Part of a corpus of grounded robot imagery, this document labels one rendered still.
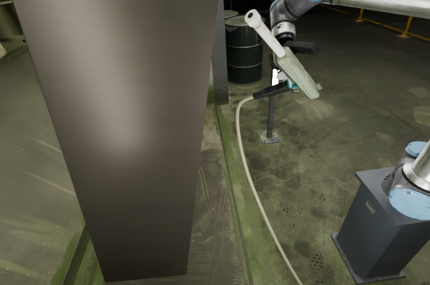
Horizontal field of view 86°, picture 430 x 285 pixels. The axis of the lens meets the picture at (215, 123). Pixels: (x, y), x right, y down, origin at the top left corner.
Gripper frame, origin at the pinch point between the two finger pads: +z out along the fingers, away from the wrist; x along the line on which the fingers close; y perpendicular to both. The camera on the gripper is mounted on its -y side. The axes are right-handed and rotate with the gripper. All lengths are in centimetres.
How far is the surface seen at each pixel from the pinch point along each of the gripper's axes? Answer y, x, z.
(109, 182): 43, 38, 34
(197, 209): 106, -71, 44
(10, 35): 175, 56, -71
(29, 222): 157, 21, 52
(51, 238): 154, 9, 61
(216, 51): 116, -107, -129
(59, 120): 37, 56, 22
